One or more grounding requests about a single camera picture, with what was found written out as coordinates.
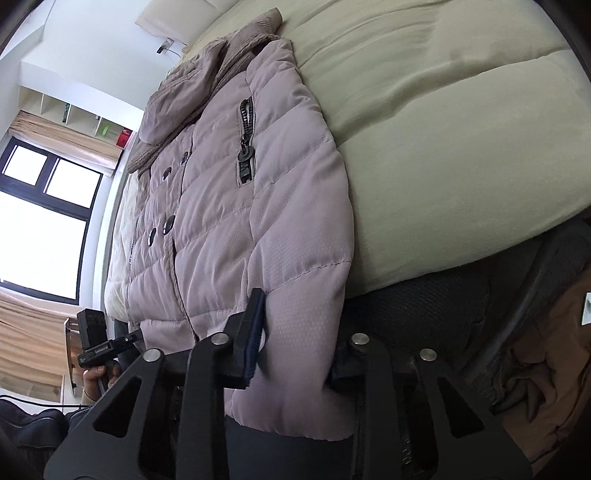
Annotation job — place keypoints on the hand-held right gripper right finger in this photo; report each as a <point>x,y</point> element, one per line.
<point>341,369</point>

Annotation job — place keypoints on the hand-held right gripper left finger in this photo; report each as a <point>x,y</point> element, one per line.
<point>254,355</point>

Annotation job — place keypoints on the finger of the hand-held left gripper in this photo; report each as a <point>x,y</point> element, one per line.
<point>129,342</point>

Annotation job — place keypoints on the mauve hooded puffer jacket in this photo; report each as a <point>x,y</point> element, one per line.
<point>221,221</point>

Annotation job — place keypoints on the person's left forearm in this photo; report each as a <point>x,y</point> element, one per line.
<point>87,399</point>

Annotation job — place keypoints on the person's left hand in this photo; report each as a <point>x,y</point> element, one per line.
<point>99,378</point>

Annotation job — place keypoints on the beige curtain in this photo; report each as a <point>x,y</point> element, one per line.
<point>64,138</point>
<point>27,337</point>

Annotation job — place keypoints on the black bag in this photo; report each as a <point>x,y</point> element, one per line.
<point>27,422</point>

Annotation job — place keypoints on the black framed window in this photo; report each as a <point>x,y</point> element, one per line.
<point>41,221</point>

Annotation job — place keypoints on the red box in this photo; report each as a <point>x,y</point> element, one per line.
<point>124,138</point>

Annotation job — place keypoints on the green plastic container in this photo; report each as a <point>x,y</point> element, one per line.
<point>105,131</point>

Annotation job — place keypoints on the brown cloth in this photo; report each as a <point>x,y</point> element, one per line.
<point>554,369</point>

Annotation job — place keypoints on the green patterned box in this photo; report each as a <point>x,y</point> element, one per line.
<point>66,113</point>

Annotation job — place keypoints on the white open shelf unit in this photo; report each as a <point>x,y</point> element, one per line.
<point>51,108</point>

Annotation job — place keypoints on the bed with beige sheet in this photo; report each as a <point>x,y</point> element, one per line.
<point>438,138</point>

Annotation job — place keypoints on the wall power outlet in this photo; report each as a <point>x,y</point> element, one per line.
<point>165,46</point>

